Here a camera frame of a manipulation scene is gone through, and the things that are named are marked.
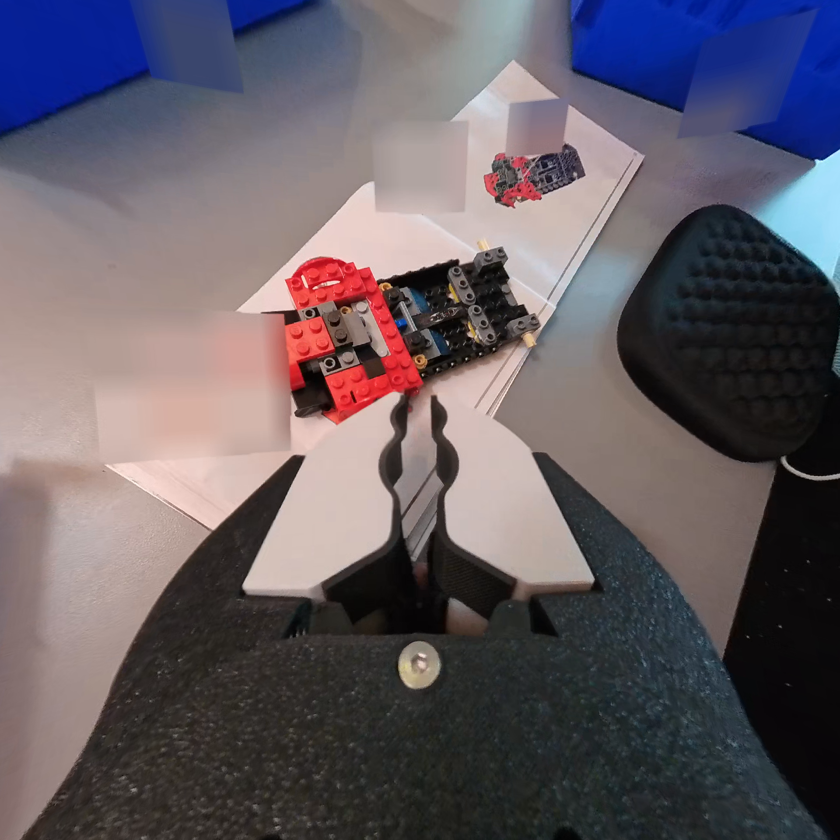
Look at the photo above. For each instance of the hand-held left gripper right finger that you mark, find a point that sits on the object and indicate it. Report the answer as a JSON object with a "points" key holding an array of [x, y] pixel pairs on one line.
{"points": [[512, 525]]}

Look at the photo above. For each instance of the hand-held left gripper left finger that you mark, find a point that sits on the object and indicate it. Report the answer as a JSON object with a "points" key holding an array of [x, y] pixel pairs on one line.
{"points": [[328, 525]]}

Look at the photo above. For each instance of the red and black lego car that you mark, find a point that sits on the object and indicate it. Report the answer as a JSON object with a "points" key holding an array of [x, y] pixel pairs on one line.
{"points": [[354, 387]]}

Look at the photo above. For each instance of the lego instruction booklet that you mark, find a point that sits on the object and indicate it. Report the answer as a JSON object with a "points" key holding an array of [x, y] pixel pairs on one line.
{"points": [[577, 216]]}

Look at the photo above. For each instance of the black dimpled cushion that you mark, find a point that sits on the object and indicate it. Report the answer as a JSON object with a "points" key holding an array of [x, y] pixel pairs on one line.
{"points": [[728, 328]]}

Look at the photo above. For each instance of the person's black sweater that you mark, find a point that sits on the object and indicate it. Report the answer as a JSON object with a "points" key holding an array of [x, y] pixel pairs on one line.
{"points": [[787, 623]]}

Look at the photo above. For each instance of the blue divided plastic bin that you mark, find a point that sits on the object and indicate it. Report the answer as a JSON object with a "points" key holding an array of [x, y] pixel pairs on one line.
{"points": [[65, 52]]}

